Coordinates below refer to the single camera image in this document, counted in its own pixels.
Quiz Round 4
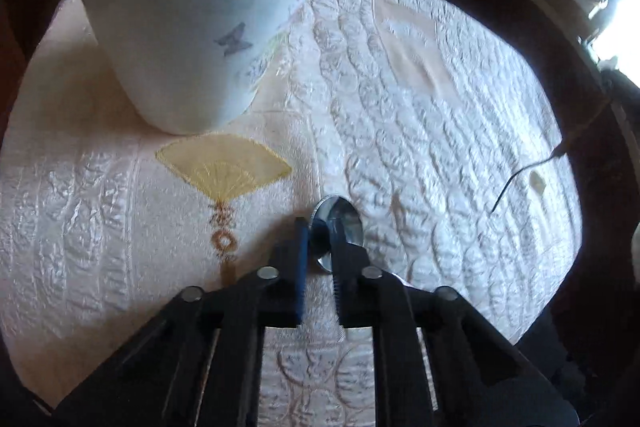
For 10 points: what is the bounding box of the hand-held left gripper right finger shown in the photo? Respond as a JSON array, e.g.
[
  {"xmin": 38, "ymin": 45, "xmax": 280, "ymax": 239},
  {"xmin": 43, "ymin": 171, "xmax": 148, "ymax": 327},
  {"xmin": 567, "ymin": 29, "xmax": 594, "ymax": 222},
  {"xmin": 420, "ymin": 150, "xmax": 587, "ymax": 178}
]
[{"xmin": 327, "ymin": 217, "xmax": 581, "ymax": 427}]

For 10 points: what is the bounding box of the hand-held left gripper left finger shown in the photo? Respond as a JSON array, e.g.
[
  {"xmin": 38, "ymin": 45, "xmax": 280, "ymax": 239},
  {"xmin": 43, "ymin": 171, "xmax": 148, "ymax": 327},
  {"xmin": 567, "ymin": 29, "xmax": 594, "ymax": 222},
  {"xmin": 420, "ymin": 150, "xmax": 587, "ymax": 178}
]
[{"xmin": 55, "ymin": 217, "xmax": 310, "ymax": 427}]

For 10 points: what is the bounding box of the silver metal spoon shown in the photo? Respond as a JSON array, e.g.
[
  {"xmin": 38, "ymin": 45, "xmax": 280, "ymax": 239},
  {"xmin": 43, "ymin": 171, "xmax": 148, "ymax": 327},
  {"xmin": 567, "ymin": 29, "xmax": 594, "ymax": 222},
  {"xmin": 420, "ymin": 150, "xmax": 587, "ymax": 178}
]
[{"xmin": 308, "ymin": 194, "xmax": 364, "ymax": 274}]

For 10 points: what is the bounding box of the white floral pot teal rim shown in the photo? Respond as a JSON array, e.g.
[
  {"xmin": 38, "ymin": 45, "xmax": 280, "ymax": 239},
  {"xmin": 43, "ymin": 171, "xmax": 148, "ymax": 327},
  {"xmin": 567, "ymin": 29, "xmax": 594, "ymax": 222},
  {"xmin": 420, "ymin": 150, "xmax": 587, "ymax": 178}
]
[{"xmin": 69, "ymin": 0, "xmax": 351, "ymax": 136}]

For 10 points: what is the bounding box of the quilted cream tablecloth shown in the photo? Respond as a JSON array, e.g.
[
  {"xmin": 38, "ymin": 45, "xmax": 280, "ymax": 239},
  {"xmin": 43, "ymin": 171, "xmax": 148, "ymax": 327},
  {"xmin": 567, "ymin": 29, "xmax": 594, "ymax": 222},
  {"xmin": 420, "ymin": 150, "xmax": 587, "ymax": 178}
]
[{"xmin": 0, "ymin": 0, "xmax": 586, "ymax": 427}]

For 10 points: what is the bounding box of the black cable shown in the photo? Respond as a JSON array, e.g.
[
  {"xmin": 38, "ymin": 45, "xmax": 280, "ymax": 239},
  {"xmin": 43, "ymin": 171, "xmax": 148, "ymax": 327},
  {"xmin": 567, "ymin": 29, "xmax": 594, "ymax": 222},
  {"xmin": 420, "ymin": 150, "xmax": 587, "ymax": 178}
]
[{"xmin": 491, "ymin": 101, "xmax": 615, "ymax": 214}]

